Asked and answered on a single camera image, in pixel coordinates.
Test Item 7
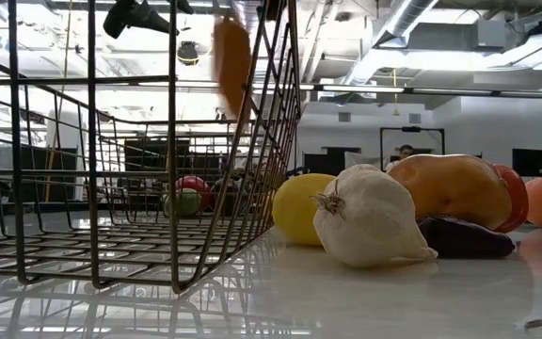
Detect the long orange pepper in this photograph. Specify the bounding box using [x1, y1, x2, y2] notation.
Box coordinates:
[212, 16, 253, 121]

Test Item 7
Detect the silver wire basket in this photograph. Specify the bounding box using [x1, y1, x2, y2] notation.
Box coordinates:
[96, 117, 272, 227]
[0, 0, 303, 296]

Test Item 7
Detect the red apple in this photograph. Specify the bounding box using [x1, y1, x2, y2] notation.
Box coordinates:
[174, 175, 214, 211]

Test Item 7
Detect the silver ceiling air duct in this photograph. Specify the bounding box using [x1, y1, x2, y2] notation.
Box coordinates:
[345, 0, 441, 86]

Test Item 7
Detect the person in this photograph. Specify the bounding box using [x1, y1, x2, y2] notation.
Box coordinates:
[383, 143, 416, 173]

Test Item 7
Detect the orange yellow pepper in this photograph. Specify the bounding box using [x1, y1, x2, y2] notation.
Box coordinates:
[386, 153, 514, 231]

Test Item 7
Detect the small purple eggplant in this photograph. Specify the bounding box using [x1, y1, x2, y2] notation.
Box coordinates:
[416, 215, 517, 259]

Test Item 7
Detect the black hanging dome lamp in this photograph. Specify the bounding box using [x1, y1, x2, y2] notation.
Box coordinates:
[176, 40, 200, 67]

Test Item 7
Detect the black wall monitor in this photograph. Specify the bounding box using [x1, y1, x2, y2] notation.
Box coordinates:
[512, 148, 542, 178]

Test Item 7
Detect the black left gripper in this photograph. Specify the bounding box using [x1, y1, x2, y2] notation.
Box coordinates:
[103, 0, 181, 40]

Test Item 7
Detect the white garlic bulb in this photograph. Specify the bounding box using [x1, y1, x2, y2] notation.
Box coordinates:
[311, 163, 439, 269]

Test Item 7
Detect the ribbed orange-red tomato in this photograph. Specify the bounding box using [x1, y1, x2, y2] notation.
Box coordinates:
[491, 163, 530, 234]

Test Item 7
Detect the black framed rig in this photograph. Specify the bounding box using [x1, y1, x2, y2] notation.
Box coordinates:
[379, 125, 446, 173]

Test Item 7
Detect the yellow lemon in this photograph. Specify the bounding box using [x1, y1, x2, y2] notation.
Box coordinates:
[272, 172, 337, 247]

